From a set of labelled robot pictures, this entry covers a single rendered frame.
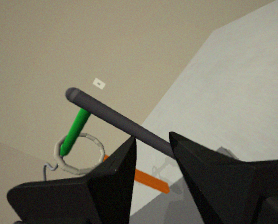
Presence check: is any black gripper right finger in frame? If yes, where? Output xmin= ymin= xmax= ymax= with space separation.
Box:
xmin=169 ymin=131 xmax=278 ymax=224

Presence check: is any orange bar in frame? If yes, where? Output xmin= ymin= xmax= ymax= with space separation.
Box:
xmin=53 ymin=133 xmax=170 ymax=194

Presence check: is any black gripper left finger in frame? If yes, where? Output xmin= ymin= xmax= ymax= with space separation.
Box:
xmin=7 ymin=136 xmax=137 ymax=224

